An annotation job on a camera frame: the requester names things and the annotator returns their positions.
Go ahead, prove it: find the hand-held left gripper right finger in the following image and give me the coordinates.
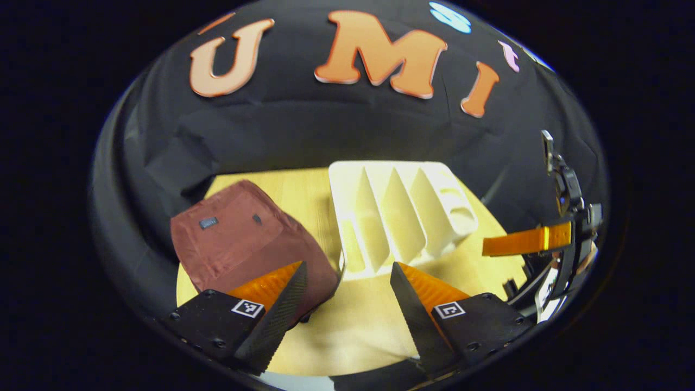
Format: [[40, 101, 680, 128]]
[[389, 262, 536, 379]]

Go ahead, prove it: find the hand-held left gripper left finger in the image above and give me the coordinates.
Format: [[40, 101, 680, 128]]
[[160, 261, 309, 375]]

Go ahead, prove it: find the red-brown schoolbag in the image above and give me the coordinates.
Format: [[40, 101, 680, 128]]
[[169, 180, 340, 322]]

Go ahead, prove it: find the white bookshelf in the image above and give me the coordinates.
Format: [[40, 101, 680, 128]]
[[328, 160, 480, 282]]

